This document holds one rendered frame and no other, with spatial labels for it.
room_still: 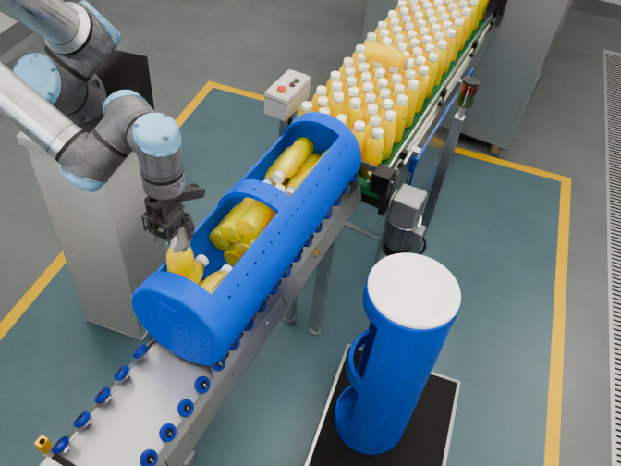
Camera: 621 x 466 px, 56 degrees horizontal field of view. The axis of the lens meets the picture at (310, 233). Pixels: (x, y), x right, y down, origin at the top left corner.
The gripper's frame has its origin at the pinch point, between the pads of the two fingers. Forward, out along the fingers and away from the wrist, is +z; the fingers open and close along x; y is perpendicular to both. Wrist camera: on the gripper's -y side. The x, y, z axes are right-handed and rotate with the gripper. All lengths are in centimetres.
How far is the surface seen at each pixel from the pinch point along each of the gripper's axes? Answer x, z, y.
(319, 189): 17, 11, -47
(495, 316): 88, 129, -129
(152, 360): -1.8, 35.9, 14.8
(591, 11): 77, 123, -506
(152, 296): -0.4, 9.3, 11.6
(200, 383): 15.6, 31.0, 16.1
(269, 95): -26, 19, -92
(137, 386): -0.1, 35.9, 23.3
